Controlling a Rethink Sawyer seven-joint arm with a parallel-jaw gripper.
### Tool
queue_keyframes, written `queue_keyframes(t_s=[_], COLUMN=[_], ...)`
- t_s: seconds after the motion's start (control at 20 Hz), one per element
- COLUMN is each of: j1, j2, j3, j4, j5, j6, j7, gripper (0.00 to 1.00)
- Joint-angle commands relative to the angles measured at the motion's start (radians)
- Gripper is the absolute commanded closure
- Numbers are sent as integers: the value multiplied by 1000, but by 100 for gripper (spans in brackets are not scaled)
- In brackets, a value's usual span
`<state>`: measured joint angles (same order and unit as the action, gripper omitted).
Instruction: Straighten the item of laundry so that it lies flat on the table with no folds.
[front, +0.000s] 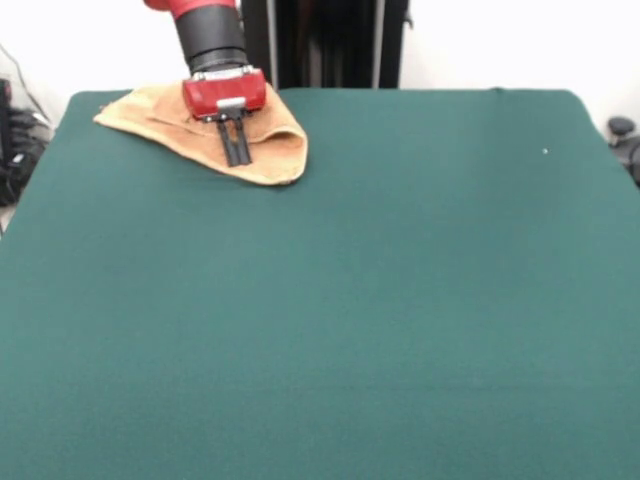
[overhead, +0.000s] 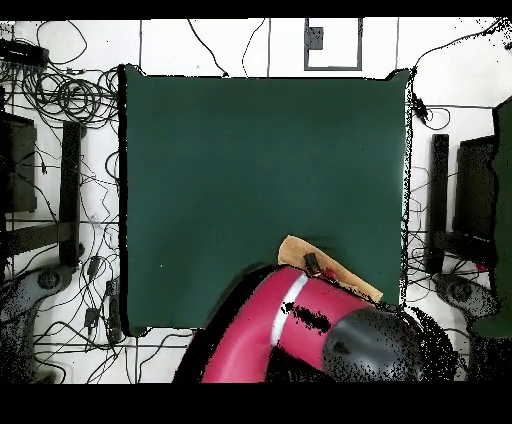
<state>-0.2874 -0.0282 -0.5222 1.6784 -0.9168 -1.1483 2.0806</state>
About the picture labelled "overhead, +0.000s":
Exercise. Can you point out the tan terry towel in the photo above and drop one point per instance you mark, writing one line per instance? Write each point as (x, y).
(294, 250)

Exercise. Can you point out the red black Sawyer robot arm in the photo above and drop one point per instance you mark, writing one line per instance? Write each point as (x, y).
(248, 332)

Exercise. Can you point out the gray black floor stand base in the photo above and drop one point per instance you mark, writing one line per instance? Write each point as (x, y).
(460, 290)
(48, 280)

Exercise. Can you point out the dark green table cloth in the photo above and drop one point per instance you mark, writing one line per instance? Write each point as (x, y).
(200, 160)

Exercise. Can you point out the black box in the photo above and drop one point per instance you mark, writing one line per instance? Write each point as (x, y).
(474, 188)
(20, 164)

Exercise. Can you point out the dark green fabric sheet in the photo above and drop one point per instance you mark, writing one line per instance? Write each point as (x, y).
(504, 200)

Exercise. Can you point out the small black power adapter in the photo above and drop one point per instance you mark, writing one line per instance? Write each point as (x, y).
(94, 266)
(91, 318)

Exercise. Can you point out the gray square floor box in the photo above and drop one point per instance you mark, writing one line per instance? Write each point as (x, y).
(314, 38)

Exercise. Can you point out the black power strip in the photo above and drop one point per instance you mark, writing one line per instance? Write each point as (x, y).
(24, 52)

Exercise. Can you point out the black metal stand frame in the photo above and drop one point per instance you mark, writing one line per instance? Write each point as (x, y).
(438, 200)
(70, 192)

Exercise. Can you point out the gray floor hatch frame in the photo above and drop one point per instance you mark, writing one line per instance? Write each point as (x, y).
(332, 68)

